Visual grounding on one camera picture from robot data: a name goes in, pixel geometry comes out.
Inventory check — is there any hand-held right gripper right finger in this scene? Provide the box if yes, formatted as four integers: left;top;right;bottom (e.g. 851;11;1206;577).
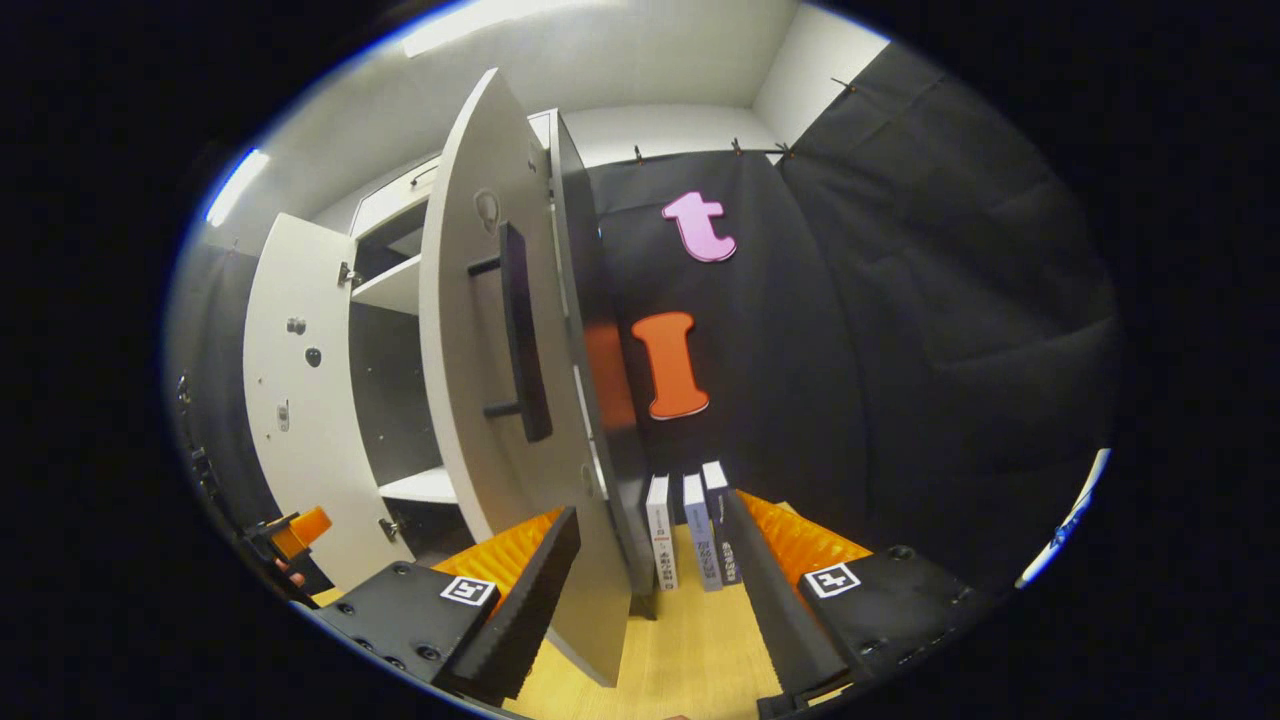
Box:
721;488;979;718

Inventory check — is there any black backdrop cloth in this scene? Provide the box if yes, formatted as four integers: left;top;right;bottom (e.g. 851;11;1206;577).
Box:
165;40;1123;603

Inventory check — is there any white cabinet flap with handle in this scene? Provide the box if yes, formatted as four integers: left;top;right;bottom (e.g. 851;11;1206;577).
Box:
349;158;442;238

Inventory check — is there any grey blue book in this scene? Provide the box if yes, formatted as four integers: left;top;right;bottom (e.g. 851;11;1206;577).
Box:
682;472;724;593

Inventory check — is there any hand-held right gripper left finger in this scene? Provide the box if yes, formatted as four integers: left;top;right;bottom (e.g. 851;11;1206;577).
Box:
314;505;584;707

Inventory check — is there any white cabinet door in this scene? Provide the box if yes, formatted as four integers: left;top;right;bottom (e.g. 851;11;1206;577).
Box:
418;68;637;689
243;212;417;593

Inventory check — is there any white cabinet shelf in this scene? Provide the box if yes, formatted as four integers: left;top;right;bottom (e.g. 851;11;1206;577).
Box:
377;464;462;506
350;254;424;318

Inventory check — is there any white cabinet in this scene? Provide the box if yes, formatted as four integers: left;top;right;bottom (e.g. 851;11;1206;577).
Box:
345;106;661;621

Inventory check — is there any small ceiling light panel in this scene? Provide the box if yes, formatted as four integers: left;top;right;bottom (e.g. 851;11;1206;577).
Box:
204;147;272;230

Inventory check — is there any white book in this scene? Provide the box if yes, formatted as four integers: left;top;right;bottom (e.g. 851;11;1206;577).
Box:
645;474;680;592

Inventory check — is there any black door handle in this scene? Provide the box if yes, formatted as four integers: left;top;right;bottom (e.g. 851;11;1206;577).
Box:
467;221;555;445

